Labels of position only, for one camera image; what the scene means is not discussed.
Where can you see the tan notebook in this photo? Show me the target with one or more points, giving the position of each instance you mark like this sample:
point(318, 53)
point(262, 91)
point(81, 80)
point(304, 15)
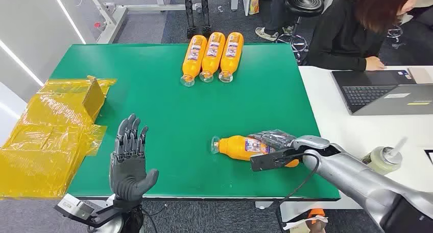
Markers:
point(421, 75)

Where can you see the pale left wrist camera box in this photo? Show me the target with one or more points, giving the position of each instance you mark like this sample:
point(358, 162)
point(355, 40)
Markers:
point(74, 206)

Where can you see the green table mat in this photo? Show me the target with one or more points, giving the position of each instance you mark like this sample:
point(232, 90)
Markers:
point(189, 123)

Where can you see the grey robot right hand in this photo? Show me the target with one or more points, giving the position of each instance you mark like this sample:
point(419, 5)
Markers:
point(274, 138)

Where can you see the black robot leg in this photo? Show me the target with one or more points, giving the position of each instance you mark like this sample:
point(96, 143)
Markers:
point(188, 11)
point(205, 11)

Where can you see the dark grey laptop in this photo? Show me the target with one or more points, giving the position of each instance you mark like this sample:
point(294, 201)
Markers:
point(372, 92)

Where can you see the white metal frame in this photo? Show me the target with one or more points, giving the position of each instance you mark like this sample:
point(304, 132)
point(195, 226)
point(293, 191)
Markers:
point(115, 18)

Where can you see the chrome stool base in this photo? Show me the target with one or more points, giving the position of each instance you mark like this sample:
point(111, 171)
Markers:
point(395, 33)

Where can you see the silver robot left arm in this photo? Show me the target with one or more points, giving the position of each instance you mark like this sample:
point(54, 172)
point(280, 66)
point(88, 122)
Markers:
point(116, 221)

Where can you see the orange snack package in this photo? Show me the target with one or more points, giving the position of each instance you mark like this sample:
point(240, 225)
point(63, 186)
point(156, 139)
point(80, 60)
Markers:
point(254, 1)

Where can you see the black round stool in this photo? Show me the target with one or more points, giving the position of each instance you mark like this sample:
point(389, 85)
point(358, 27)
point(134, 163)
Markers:
point(304, 4)

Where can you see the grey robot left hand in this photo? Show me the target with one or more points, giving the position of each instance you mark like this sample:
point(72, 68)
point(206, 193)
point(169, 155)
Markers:
point(128, 177)

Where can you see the person's hand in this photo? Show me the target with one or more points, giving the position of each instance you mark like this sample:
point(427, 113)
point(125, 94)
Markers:
point(374, 64)

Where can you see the milk tea cup with straw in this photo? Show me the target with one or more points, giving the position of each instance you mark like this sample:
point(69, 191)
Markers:
point(384, 160)

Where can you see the orange and white object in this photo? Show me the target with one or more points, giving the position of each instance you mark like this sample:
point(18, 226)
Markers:
point(316, 214)

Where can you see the red knob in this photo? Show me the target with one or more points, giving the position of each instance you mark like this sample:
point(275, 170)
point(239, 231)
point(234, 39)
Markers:
point(97, 25)

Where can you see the yellow plastic-wrapped cardboard box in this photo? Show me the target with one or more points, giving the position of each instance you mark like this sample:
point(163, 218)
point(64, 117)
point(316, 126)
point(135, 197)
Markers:
point(44, 140)

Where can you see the orange juice bottle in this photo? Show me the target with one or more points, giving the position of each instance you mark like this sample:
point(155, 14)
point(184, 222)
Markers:
point(231, 53)
point(212, 53)
point(193, 57)
point(236, 147)

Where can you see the person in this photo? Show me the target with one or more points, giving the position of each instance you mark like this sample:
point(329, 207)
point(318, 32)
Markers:
point(275, 11)
point(341, 38)

